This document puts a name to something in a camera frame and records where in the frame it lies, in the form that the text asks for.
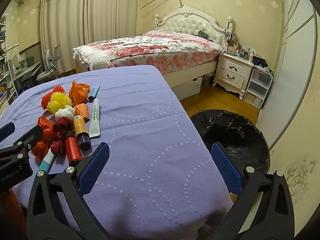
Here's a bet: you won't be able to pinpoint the white storage box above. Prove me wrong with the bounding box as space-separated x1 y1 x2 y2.
172 76 203 101

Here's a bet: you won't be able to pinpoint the white bed with tufted headboard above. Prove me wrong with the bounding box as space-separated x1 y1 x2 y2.
72 6 228 101

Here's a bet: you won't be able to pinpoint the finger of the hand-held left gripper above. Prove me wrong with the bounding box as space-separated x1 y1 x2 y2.
0 124 45 165
0 122 16 144

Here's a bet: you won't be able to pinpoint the teal and white tube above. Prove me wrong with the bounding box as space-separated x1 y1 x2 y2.
37 147 57 174

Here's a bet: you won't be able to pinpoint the grey desk chair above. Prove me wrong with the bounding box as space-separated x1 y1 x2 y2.
36 49 59 81

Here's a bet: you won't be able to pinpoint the floral quilt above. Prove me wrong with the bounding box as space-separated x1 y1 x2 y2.
73 35 224 67

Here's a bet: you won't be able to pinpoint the small orange plastic bag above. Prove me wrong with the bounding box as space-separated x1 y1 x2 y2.
74 103 90 123

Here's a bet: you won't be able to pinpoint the bright red plastic bag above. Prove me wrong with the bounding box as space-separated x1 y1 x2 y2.
37 116 55 143
30 141 49 160

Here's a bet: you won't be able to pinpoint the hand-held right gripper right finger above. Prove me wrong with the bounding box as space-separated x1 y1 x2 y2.
211 142 295 240

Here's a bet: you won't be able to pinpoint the trash bin with black bag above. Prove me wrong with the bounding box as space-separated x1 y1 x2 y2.
189 109 271 200

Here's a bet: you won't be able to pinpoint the red foam fruit net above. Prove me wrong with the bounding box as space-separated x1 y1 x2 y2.
41 85 64 110

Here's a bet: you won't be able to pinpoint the clear plastic drawer unit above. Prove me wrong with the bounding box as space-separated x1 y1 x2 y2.
243 66 273 109

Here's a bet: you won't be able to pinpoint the white low cabinet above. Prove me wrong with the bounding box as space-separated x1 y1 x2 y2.
0 96 12 117

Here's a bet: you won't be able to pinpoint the cream curtains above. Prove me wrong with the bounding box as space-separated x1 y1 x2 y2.
40 0 138 75

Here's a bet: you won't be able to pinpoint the clutter of small bottles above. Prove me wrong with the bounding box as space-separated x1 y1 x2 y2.
226 42 258 61

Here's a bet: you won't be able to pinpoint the white nightstand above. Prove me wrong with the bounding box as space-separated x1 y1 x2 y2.
213 52 254 100

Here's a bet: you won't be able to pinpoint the white spiky ball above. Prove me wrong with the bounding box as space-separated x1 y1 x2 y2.
54 106 76 123

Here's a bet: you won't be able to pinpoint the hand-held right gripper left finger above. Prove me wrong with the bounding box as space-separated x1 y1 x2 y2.
26 142 111 240

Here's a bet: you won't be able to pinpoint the bookshelf with books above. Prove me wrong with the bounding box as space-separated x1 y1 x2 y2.
0 17 13 100

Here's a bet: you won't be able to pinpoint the orange fabric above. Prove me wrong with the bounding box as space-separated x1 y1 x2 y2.
5 189 28 233

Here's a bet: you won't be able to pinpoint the red bottle with black cap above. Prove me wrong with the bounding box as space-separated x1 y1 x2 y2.
64 131 82 162

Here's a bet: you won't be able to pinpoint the white study desk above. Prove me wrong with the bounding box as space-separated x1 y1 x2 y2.
10 55 42 82

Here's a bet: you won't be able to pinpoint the large orange plastic bag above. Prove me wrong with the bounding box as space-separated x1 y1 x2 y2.
69 81 91 105

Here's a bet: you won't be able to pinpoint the dark cloth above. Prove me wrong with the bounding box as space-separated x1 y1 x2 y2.
252 56 269 69

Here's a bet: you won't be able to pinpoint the purple tablecloth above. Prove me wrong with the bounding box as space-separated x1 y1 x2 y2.
0 65 232 240

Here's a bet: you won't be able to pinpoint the yellow spiky ball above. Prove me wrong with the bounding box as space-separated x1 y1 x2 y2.
47 100 72 114

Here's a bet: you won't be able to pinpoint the blue tube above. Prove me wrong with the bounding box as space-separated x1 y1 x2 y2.
87 85 100 102

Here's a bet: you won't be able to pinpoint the yellow foam fruit net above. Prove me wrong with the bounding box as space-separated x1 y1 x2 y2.
50 92 73 105

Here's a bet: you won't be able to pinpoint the yellow bottle with black cap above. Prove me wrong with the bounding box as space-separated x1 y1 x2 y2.
72 115 91 149

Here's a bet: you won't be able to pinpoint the white tube with green print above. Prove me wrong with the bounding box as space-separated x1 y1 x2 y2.
89 98 101 138

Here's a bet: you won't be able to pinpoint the dark red plastic bag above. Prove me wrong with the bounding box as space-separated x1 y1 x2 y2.
51 134 67 155
53 117 74 137

